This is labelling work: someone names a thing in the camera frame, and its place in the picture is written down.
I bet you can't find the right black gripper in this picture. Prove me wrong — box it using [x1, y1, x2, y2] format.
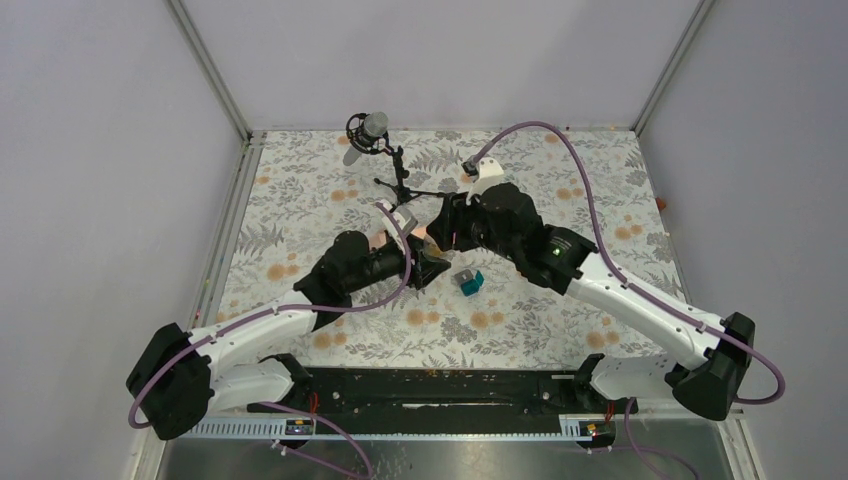
[425, 190, 521, 263]

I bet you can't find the teal pill box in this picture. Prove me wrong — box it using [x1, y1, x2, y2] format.
[453, 269, 484, 297]

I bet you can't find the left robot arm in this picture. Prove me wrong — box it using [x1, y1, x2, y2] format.
[126, 231, 451, 440]

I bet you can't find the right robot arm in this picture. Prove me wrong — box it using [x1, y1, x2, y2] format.
[427, 183, 755, 421]

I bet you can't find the black microphone tripod stand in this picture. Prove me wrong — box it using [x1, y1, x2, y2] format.
[373, 146, 446, 211]

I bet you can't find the silver microphone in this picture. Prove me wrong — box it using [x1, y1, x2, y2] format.
[342, 111, 389, 167]

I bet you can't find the floral table mat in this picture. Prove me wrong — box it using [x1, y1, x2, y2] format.
[217, 129, 684, 370]

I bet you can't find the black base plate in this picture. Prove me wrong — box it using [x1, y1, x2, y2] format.
[247, 354, 627, 426]

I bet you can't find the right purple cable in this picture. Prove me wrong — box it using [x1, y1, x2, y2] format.
[470, 121, 787, 407]

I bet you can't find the purple cable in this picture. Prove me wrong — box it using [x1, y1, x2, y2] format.
[127, 201, 415, 429]
[470, 121, 787, 407]

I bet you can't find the white slotted cable duct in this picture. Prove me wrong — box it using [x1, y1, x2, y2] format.
[181, 411, 599, 442]

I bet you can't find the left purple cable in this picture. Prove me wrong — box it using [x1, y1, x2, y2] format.
[127, 201, 415, 429]

